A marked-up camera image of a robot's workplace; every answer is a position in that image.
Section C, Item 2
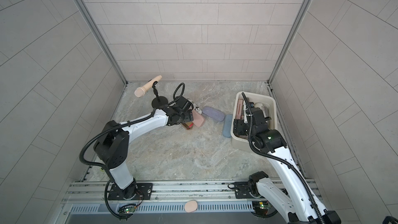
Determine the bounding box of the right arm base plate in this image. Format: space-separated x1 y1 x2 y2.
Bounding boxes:
228 181 257 199

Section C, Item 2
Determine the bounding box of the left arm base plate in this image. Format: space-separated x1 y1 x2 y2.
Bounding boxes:
107 183 153 201

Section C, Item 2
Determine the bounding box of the left circuit board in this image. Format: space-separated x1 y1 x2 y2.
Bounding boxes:
118 204 137 215

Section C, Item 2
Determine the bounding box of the cream plastic storage box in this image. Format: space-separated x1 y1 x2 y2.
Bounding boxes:
230 91 279 152

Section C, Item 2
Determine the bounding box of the circuit board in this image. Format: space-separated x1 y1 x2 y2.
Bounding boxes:
118 204 137 215
252 201 278 218

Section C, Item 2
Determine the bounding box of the brown plaid glasses case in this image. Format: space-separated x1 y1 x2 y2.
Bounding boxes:
181 121 194 130

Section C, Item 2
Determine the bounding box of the right circuit board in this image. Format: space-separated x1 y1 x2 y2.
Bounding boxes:
252 201 278 218

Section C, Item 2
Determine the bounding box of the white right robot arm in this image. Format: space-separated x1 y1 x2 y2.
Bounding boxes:
234 107 341 224

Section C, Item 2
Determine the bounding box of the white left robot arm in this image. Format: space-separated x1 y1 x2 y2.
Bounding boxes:
79 96 193 190

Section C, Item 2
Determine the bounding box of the aluminium rail frame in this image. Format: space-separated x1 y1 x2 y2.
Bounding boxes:
60 178 322 206

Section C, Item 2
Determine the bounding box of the black microphone stand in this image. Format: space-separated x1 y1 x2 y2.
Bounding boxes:
151 81 169 108

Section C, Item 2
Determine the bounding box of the pink glasses case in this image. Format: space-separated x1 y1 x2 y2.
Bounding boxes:
192 110 205 128
235 99 244 120

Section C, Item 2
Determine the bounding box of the map print glasses case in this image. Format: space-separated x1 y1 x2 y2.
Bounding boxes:
254 102 269 117

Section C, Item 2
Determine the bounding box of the beige microphone head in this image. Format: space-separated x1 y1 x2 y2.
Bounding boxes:
134 75 162 97

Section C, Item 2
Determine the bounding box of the pink oval eraser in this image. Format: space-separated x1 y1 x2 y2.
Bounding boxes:
184 200 199 213

